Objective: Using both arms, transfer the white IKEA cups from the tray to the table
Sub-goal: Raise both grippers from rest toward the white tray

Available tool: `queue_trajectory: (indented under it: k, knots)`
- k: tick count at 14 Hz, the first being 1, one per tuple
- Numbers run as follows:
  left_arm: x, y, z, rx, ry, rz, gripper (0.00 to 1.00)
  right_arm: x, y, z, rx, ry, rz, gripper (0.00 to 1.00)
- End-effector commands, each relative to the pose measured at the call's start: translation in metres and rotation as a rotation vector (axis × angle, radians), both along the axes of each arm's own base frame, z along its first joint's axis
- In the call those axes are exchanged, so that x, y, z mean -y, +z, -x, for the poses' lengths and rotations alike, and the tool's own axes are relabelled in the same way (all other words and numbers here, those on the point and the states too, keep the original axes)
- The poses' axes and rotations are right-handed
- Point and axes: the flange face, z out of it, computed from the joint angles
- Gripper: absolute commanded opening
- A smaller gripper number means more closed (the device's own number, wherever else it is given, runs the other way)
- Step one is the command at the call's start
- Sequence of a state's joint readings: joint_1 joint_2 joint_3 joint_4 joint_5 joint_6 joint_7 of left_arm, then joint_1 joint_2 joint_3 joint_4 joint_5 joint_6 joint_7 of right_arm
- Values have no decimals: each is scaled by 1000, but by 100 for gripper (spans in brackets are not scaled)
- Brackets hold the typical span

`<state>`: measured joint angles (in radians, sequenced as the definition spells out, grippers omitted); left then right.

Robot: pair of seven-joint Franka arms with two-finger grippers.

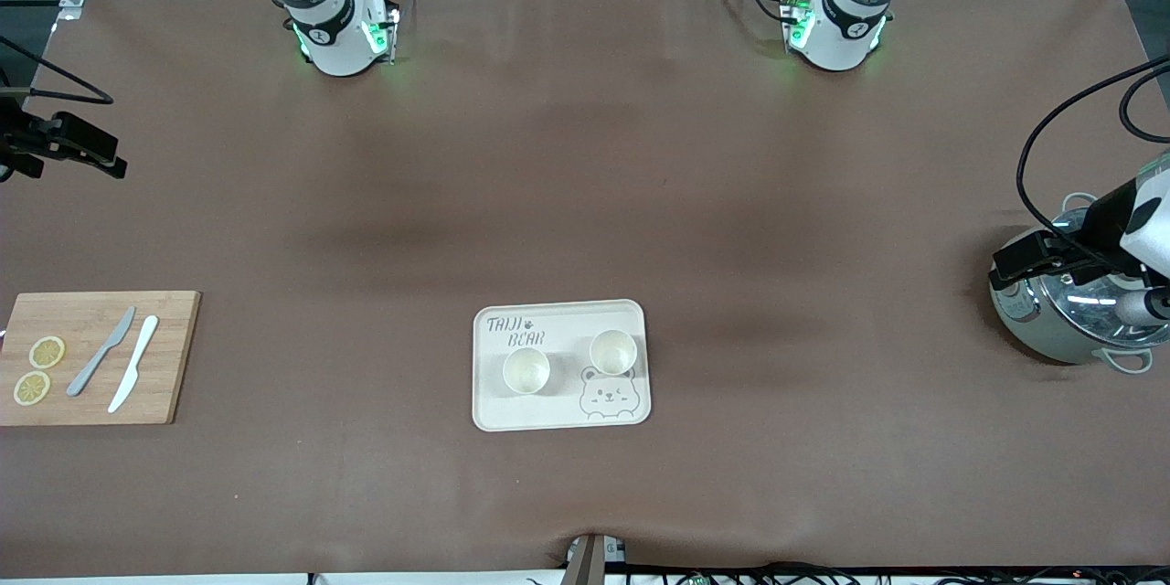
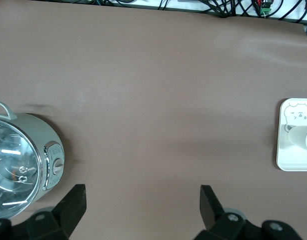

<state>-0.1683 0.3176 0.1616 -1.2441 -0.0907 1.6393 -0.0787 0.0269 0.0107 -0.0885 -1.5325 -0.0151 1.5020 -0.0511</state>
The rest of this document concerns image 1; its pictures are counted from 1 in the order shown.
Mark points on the glass pot lid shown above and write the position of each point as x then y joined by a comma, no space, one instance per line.
1083,302

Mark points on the grey-green electric cooking pot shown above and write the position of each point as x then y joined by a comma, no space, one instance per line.
1024,315

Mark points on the white IKEA cup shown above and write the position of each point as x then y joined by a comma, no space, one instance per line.
526,371
612,352

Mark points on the grey plastic knife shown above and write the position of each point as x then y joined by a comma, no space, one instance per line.
101,353

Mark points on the cream bear print tray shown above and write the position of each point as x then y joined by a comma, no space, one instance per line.
558,402

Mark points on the grey cylindrical camera connector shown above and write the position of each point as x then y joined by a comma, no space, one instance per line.
1143,307

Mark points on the lemon slice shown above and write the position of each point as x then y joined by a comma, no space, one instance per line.
47,352
31,388

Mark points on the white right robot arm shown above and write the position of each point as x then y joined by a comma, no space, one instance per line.
329,27

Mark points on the white plastic knife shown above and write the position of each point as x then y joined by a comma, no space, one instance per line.
134,364

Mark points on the bamboo cutting board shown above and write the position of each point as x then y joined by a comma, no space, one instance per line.
174,356

